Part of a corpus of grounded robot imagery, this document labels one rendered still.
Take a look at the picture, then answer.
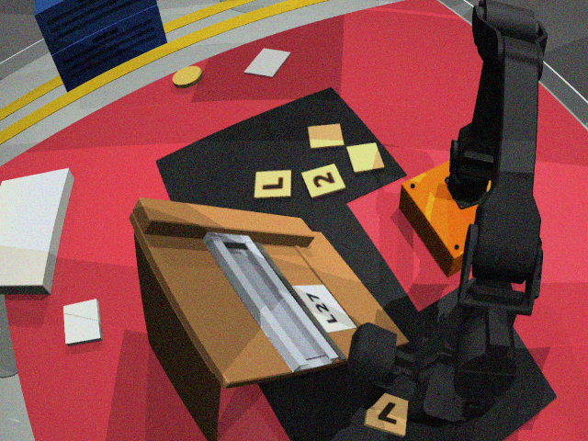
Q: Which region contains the white flat rectangular board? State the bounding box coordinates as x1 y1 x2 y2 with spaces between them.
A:
0 168 74 295

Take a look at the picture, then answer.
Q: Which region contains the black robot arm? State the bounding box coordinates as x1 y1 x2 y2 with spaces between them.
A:
407 0 548 428

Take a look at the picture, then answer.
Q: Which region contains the white square tile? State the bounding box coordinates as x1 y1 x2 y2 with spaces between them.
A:
63 299 103 346

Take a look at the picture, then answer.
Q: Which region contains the yellow flat disc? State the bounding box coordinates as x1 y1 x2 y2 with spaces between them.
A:
172 66 202 89

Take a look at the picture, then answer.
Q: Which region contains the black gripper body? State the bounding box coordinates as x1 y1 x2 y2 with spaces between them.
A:
346 311 458 384

